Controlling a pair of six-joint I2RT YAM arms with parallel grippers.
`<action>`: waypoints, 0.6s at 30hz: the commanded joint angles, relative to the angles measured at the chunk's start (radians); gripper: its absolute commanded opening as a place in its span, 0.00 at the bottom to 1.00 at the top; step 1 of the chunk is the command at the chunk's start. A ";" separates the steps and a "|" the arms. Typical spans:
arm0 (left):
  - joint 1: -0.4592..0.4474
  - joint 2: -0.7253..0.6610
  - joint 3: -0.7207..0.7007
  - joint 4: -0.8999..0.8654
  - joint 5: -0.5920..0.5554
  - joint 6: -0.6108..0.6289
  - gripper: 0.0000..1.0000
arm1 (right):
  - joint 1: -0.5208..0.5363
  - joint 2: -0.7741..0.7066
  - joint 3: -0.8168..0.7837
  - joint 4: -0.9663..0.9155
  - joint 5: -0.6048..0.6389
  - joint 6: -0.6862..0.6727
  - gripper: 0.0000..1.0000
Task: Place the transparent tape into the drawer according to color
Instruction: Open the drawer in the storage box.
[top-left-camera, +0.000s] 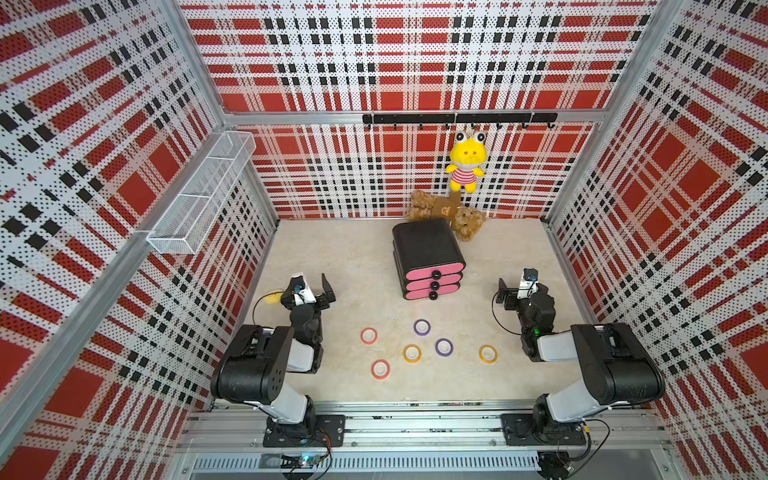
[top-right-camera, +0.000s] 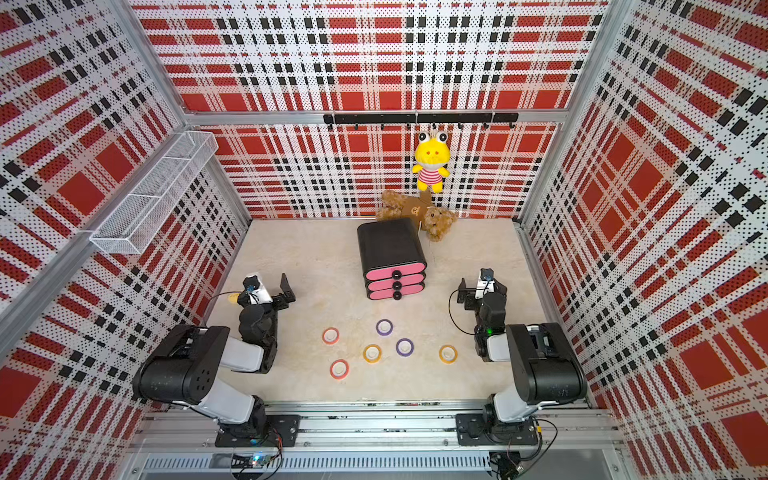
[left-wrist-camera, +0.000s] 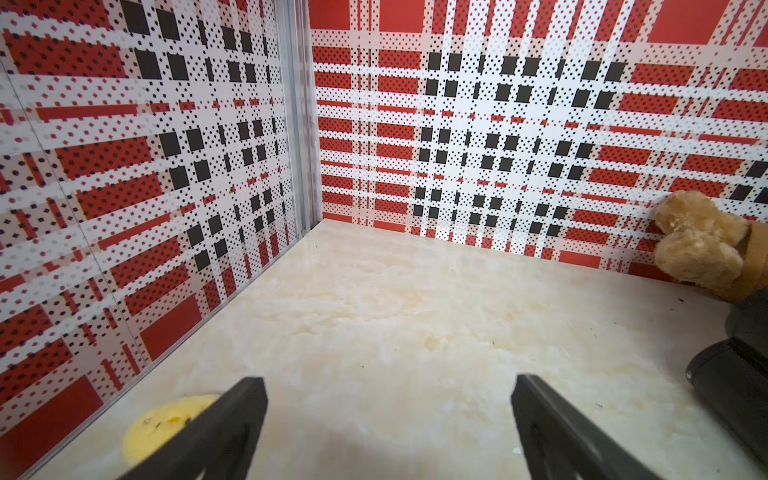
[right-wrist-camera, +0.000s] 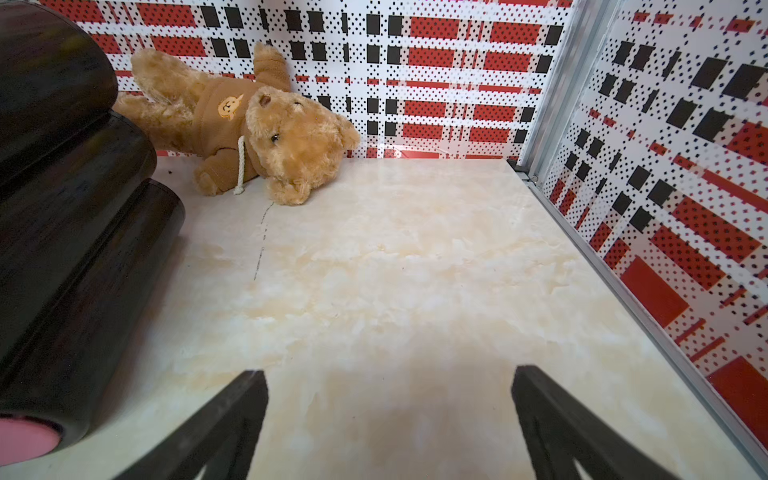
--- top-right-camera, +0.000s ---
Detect pink drawer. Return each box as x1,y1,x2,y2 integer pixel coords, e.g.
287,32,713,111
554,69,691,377
365,262,426,281
366,273,426,291
367,283,425,300

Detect yellow tape roll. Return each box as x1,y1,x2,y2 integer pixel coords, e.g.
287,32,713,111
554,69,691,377
362,344,382,364
439,345,458,364

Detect black drawer cabinet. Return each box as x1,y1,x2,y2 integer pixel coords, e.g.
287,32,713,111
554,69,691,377
356,218,427,295

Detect purple tape roll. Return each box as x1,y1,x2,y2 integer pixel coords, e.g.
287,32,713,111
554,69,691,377
375,319,394,336
396,338,414,357

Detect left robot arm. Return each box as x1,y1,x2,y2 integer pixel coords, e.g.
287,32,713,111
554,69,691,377
132,273,296,438

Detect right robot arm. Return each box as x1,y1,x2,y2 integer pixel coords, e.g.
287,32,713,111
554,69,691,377
456,269,587,427

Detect red tape roll upper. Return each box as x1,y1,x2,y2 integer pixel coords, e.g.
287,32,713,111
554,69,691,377
322,327,340,345

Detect red tape roll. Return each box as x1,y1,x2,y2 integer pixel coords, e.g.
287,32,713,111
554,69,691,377
322,327,340,345
329,359,350,380

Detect red tape roll lower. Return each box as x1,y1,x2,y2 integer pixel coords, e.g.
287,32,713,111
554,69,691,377
329,359,350,380

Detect brown teddy bear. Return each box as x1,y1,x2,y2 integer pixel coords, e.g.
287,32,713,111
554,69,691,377
376,190,458,242

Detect yellow frog plush toy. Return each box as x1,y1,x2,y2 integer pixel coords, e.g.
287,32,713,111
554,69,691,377
412,131,451,194

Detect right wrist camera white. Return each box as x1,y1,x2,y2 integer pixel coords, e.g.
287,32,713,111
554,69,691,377
475,268,495,300

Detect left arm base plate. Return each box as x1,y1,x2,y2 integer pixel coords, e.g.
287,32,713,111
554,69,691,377
214,415,301,448

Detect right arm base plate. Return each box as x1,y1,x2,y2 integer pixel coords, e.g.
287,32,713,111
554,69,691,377
455,414,538,447

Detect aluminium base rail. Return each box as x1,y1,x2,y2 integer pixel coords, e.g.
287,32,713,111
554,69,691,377
120,400,633,479

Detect white wire mesh basket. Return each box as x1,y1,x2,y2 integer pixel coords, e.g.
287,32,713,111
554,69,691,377
90,131,217,255

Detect black hook rail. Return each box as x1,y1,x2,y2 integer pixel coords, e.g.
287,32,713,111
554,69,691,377
323,112,520,128

